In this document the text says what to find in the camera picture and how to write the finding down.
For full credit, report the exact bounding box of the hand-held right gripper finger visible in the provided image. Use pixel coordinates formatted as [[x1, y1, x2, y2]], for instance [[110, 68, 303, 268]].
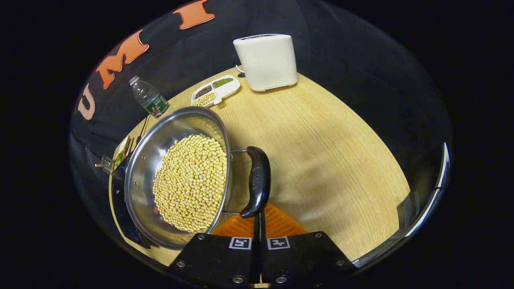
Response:
[[260, 202, 356, 287], [167, 211, 261, 287]]

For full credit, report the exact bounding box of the pile of soybeans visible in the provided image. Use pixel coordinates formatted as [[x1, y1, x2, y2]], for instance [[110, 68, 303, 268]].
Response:
[[152, 134, 228, 233]]

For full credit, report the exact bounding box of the stainless steel pot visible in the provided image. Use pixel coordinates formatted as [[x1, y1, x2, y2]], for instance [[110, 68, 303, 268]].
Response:
[[123, 106, 272, 250]]

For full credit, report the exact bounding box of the black induction cooktop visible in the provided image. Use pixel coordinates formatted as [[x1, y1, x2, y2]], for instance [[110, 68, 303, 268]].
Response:
[[111, 160, 154, 249]]

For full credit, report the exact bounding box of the sandwich with lettuce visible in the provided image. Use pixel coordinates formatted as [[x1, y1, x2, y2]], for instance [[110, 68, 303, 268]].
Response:
[[114, 136, 134, 167]]

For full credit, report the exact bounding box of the white divided bean tray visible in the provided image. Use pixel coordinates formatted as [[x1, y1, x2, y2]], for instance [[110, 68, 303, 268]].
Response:
[[191, 75, 242, 108]]

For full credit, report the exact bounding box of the clear plastic water bottle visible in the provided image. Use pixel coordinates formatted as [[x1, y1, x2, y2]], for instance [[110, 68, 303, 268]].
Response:
[[128, 75, 170, 119]]

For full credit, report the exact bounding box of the white toaster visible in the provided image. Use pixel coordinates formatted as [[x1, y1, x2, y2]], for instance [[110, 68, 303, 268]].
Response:
[[233, 34, 299, 92]]

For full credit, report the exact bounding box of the black backdrop cloth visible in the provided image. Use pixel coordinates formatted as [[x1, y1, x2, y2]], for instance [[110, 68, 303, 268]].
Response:
[[68, 0, 452, 257]]

